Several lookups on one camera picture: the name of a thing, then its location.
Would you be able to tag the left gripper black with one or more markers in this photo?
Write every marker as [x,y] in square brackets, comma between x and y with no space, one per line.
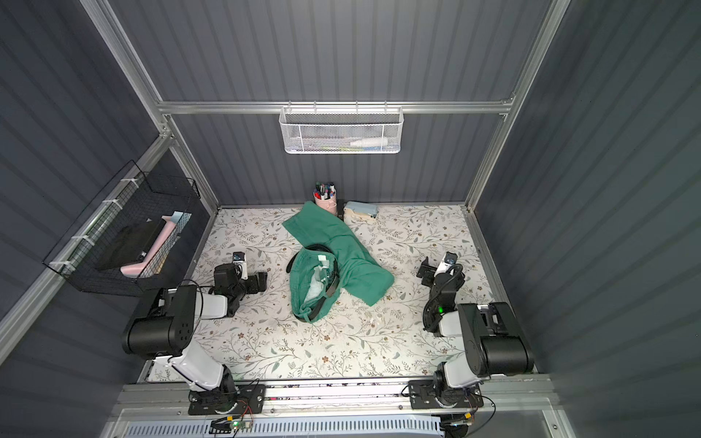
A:
[250,281]

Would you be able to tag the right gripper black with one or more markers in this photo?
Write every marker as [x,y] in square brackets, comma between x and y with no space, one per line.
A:
[432,272]

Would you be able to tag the green trousers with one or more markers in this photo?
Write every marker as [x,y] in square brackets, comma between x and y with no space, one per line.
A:
[361,275]

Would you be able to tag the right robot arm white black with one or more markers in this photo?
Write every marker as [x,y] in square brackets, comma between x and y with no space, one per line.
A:
[493,342]

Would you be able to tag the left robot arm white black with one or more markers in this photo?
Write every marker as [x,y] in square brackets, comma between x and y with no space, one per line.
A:
[162,329]

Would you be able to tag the pink plastic tool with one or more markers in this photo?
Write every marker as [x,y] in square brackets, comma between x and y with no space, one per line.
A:
[157,249]

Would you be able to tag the black flat pouch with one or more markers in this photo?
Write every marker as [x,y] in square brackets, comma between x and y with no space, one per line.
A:
[129,246]

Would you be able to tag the folded light blue cloth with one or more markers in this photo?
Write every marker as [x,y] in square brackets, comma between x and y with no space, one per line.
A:
[361,211]

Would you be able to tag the pink pen holder cup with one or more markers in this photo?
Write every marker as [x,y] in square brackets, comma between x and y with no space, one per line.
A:
[325,196]

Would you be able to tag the white ventilated front panel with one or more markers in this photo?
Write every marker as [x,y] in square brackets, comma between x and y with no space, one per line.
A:
[331,426]

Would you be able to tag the small green circuit board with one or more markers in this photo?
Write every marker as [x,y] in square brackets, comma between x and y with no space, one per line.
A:
[229,425]

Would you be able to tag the white tube in basket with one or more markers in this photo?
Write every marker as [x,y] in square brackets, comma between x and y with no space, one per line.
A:
[376,143]

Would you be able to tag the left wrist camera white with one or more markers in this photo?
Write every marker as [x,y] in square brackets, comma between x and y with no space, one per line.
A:
[239,260]

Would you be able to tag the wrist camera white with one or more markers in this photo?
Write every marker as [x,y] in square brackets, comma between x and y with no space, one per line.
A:
[447,264]
[239,260]

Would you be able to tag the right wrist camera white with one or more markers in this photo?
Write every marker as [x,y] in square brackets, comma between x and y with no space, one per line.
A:
[447,264]

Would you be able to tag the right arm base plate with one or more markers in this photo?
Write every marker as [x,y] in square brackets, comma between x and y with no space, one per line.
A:
[428,395]

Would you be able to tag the black wire wall basket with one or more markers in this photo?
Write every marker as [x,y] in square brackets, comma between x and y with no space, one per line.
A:
[136,199]

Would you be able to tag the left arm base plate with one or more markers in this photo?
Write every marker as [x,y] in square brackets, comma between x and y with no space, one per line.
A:
[248,399]

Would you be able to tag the white wire mesh basket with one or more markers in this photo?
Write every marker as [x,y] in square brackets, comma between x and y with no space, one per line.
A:
[315,131]

